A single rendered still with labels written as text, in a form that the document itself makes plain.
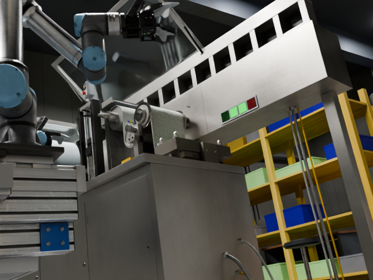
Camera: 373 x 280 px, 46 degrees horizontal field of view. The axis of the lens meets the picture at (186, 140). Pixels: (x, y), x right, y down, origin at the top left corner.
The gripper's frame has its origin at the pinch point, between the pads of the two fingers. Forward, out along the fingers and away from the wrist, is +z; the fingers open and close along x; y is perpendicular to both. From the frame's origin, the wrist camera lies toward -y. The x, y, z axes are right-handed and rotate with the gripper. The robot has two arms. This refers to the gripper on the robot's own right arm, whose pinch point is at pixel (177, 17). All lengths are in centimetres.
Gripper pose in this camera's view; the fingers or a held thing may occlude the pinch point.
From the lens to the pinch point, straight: 159.9
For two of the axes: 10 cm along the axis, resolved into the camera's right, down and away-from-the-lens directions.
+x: 1.3, -4.7, -8.7
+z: 9.8, -0.8, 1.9
